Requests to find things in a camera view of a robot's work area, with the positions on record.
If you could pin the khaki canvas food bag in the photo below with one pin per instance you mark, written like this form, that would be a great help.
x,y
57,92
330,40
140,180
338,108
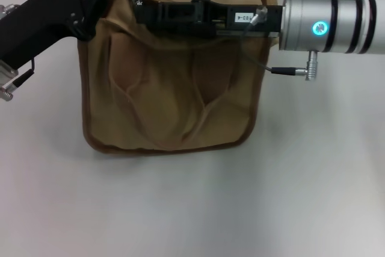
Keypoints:
x,y
174,94

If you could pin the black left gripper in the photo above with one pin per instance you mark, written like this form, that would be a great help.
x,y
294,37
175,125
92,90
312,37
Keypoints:
x,y
39,22

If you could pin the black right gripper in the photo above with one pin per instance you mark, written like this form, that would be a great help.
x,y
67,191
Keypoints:
x,y
270,19

